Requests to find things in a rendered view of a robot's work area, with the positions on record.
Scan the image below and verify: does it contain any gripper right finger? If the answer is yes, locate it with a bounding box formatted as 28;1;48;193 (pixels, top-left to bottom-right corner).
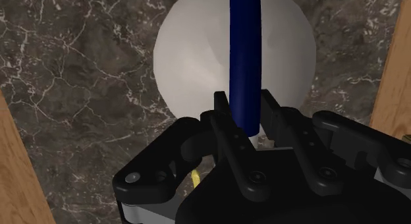
260;89;411;196

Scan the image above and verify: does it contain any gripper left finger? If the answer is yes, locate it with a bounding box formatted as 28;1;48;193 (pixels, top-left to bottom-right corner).
112;90;271;206

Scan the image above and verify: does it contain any dark blue pen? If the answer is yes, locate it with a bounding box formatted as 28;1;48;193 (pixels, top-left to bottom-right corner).
229;0;263;138

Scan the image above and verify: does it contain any small yellow object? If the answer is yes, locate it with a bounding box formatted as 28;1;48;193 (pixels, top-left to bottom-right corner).
190;169;201;188

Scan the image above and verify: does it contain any white round bowl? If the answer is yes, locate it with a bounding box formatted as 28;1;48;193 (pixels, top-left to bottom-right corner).
153;0;317;150

